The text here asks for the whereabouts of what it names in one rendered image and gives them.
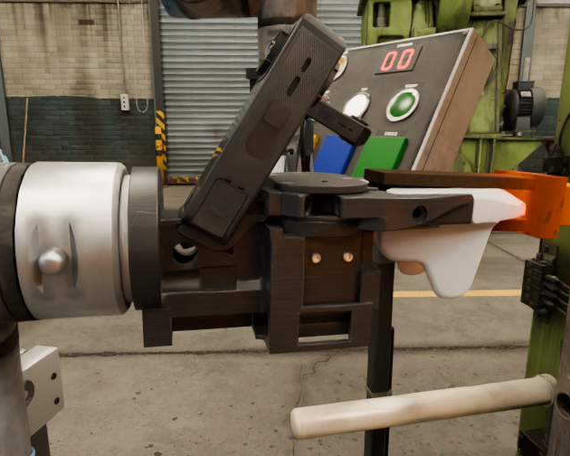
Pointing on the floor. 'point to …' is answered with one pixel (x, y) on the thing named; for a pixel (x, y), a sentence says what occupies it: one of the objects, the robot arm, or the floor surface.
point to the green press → (392, 26)
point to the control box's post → (380, 346)
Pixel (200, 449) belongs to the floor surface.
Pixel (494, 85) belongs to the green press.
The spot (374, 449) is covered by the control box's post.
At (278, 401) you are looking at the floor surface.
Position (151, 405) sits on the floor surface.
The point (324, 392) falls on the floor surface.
